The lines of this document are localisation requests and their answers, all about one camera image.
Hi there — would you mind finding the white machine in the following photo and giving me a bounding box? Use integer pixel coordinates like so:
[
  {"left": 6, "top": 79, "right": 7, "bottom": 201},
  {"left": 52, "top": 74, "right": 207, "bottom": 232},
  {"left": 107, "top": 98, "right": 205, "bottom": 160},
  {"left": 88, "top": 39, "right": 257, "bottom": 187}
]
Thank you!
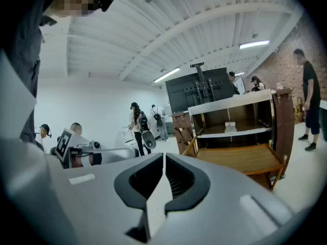
[{"left": 117, "top": 125, "right": 140, "bottom": 148}]

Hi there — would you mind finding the white cabinet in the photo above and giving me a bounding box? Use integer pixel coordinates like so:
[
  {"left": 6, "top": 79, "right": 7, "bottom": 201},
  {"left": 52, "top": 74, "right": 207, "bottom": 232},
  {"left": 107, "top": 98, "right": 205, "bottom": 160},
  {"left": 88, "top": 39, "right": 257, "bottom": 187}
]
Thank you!
[{"left": 163, "top": 103, "right": 175, "bottom": 135}]

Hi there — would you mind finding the golden decorative object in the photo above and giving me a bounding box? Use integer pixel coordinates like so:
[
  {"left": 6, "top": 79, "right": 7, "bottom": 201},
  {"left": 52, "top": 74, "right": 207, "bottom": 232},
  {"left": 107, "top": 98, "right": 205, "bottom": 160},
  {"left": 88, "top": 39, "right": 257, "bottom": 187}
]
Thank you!
[{"left": 293, "top": 95, "right": 306, "bottom": 125}]

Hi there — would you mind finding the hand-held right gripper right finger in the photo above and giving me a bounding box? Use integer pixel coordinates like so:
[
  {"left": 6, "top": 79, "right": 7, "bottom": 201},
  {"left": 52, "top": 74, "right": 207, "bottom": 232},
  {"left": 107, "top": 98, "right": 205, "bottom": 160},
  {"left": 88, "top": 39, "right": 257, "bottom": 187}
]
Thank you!
[{"left": 150, "top": 152, "right": 295, "bottom": 245}]

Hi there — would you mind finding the small white object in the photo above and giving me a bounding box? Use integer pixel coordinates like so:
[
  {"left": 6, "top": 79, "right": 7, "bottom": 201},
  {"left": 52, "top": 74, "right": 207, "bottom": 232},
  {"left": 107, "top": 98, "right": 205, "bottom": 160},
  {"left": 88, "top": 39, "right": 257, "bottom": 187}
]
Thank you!
[{"left": 224, "top": 121, "right": 239, "bottom": 134}]

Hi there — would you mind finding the dark green furniture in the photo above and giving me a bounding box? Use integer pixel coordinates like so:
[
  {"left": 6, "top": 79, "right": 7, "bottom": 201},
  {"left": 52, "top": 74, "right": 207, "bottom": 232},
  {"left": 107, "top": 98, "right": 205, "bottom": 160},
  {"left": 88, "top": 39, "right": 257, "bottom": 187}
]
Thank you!
[{"left": 318, "top": 105, "right": 327, "bottom": 143}]

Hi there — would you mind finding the black display panel on stand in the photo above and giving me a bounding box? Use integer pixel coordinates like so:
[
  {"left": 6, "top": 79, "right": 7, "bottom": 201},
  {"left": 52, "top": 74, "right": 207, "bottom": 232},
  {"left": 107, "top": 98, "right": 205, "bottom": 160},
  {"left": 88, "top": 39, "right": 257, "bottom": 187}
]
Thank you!
[{"left": 165, "top": 62, "right": 236, "bottom": 115}]

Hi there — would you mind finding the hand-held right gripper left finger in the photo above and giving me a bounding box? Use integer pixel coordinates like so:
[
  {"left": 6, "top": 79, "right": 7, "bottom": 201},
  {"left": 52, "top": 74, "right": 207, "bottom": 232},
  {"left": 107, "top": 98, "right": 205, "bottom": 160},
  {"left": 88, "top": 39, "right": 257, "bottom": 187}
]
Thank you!
[{"left": 44, "top": 152, "right": 166, "bottom": 245}]

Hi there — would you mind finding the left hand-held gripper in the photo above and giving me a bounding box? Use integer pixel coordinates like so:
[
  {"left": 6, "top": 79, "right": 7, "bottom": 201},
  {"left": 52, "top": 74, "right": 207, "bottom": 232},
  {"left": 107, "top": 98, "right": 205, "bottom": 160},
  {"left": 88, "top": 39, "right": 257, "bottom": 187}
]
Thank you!
[{"left": 54, "top": 128, "right": 140, "bottom": 169}]

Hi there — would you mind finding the wooden shelf cabinet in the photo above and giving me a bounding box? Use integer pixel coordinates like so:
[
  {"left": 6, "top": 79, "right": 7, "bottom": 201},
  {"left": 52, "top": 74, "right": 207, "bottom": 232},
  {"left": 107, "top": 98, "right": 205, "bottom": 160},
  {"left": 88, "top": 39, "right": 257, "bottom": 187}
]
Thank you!
[{"left": 172, "top": 87, "right": 296, "bottom": 181}]

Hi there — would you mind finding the person's head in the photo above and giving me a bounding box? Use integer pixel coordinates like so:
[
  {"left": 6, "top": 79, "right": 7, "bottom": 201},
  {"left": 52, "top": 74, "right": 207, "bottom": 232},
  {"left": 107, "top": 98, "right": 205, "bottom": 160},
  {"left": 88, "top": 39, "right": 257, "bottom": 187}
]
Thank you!
[{"left": 42, "top": 0, "right": 103, "bottom": 18}]

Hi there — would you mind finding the wooden shelf rack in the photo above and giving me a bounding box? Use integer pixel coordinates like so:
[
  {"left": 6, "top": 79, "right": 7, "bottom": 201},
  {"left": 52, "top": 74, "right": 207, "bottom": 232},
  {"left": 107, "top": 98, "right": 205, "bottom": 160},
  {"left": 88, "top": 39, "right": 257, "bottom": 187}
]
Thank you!
[{"left": 181, "top": 135, "right": 289, "bottom": 191}]

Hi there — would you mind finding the white board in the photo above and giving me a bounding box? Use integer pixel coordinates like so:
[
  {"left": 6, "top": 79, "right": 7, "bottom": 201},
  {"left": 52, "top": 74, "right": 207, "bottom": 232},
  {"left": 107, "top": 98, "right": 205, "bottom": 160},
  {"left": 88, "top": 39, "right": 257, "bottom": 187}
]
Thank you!
[{"left": 233, "top": 75, "right": 247, "bottom": 95}]

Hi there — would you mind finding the person's dark grey shirt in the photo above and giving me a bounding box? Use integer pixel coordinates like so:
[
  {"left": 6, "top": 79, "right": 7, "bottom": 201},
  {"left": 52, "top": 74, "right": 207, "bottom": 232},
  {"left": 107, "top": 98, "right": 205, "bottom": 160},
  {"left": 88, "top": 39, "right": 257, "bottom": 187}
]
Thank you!
[{"left": 0, "top": 0, "right": 65, "bottom": 143}]

